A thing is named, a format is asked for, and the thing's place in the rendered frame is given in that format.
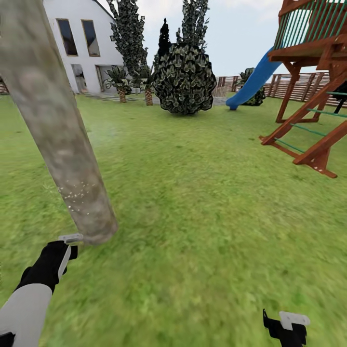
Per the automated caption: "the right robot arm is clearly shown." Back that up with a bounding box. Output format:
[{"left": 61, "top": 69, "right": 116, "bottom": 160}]
[{"left": 264, "top": 311, "right": 310, "bottom": 347}]

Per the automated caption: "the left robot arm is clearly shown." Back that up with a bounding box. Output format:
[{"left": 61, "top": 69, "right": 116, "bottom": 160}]
[{"left": 0, "top": 233, "right": 83, "bottom": 347}]

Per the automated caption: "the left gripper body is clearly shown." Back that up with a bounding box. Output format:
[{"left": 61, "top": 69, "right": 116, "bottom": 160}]
[{"left": 69, "top": 245, "right": 78, "bottom": 260}]

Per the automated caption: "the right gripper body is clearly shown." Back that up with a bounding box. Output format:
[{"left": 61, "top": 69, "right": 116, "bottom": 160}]
[{"left": 268, "top": 319, "right": 306, "bottom": 345}]

